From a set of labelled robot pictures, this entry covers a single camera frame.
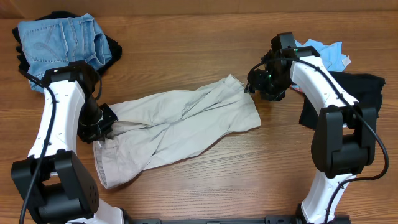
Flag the beige khaki shorts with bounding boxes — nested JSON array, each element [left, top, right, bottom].
[[93, 75, 261, 189]]

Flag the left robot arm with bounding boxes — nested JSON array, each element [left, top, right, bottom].
[[11, 61, 130, 223]]

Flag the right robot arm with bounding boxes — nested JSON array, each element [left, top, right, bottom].
[[245, 32, 377, 223]]

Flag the crumpled light blue t-shirt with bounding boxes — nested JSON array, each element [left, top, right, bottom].
[[295, 39, 351, 72]]

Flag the folded black garment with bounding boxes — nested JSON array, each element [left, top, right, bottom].
[[12, 11, 123, 77]]

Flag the folded light blue jeans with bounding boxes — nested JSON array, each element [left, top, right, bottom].
[[17, 12, 113, 93]]

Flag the crumpled black t-shirt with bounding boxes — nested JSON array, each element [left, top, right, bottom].
[[299, 72, 386, 129]]

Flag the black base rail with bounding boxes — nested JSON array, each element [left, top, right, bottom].
[[124, 214, 352, 224]]

